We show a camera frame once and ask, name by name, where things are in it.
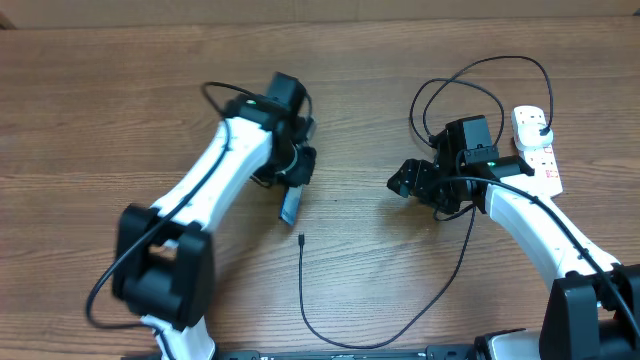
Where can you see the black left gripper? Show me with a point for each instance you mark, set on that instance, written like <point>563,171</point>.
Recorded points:
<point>302,172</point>

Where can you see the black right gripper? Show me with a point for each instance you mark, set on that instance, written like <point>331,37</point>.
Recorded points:
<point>412,184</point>

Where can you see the blue Galaxy smartphone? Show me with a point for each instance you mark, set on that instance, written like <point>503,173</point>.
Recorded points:
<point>290,204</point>

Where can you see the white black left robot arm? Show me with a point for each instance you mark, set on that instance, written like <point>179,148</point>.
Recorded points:
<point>164,261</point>

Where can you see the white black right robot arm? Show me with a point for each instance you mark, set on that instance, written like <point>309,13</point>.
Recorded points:
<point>593,306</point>

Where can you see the white charger plug adapter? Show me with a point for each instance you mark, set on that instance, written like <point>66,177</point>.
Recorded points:
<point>528,137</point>

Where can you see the white power strip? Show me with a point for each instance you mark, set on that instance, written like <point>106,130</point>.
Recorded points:
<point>542,160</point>

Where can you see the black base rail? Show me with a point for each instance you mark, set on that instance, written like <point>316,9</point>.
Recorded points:
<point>432,352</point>

